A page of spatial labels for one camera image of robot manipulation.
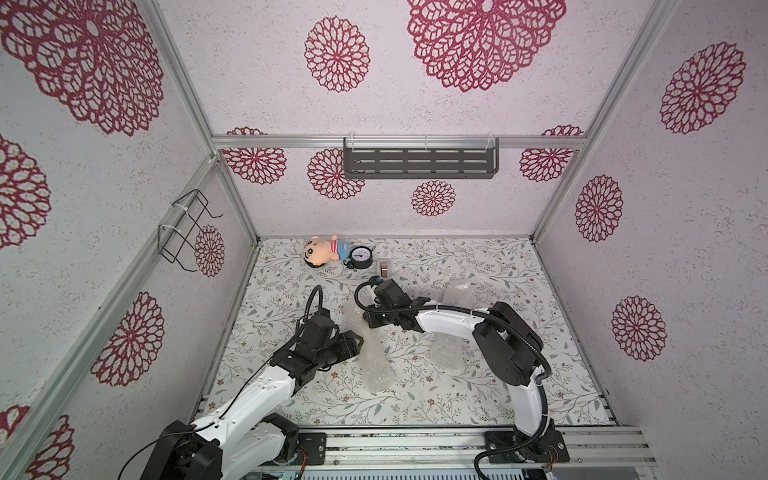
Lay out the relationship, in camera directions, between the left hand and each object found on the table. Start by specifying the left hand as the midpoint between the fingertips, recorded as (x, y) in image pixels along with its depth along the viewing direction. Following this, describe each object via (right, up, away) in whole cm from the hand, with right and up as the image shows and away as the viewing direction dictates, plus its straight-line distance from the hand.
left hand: (357, 345), depth 84 cm
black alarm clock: (-1, +26, +28) cm, 38 cm away
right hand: (+1, +8, +9) cm, 12 cm away
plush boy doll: (-16, +27, +21) cm, 38 cm away
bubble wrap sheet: (+6, -4, -4) cm, 9 cm away
